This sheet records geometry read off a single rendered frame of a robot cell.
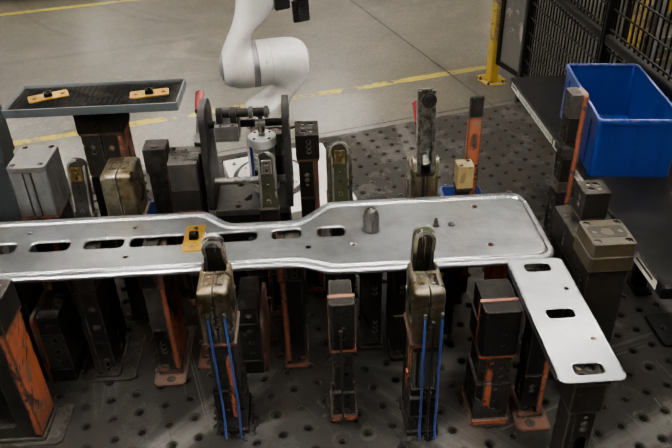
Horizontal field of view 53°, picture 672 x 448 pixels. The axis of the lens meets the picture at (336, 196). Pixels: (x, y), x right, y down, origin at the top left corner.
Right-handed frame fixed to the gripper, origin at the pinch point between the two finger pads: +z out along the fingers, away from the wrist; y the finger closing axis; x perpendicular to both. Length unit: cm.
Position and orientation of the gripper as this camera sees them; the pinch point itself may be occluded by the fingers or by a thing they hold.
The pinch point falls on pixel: (291, 10)
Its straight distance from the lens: 132.0
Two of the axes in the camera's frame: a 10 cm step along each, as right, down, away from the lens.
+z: 0.6, 8.5, 5.3
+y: 4.4, 4.5, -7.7
